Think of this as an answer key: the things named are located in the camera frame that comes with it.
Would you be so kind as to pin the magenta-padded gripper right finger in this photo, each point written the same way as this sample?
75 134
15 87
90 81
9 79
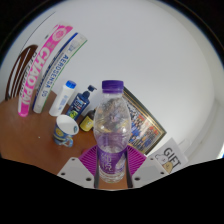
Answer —
136 160

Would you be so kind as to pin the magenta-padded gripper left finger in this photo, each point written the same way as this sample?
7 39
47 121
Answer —
87 158

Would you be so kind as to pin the clear purple-capped water bottle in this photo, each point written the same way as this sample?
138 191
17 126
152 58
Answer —
111 143

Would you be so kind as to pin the white paper gift bag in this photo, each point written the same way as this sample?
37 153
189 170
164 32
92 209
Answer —
170 158

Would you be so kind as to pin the framed group photo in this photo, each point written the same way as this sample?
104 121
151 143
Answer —
145 126

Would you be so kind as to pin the amber yellow-label pump bottle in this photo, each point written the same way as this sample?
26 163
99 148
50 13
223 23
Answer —
87 123

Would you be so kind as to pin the white blue printed paper cup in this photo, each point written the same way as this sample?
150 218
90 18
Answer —
65 128

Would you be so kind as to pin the dark blue pump bottle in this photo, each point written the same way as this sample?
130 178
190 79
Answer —
79 105

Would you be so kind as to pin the white blue-capped bottle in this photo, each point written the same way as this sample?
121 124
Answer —
61 100

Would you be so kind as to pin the white green shuttlecock tube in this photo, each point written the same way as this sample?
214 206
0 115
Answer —
56 71

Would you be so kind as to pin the pink shuttlecock tube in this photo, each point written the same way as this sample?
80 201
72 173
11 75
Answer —
38 66

